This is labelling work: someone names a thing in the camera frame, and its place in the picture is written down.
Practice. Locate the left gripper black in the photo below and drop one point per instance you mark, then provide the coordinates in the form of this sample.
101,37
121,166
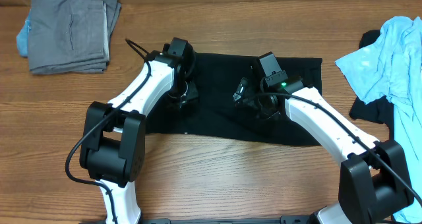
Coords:
192,95

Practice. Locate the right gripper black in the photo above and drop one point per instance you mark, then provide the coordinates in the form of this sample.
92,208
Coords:
250,102

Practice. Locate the black polo shirt with logo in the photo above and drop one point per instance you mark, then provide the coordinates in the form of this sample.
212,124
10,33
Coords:
214,114

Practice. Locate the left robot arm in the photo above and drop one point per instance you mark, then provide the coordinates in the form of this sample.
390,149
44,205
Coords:
112,148

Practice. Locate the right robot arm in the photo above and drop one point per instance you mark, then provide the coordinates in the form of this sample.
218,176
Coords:
374,179

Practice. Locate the black garment under blue shirt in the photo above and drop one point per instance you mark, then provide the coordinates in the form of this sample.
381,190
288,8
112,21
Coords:
379,111

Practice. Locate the light blue t-shirt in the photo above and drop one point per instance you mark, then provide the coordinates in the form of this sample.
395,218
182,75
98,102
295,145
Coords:
390,68

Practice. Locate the folded grey trousers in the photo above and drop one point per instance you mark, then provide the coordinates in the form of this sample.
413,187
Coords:
71,35

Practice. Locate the folded blue garment under trousers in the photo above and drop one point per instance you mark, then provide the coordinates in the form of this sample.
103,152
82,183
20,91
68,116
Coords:
22,38

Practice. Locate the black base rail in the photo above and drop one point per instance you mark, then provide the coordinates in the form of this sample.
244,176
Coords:
224,221

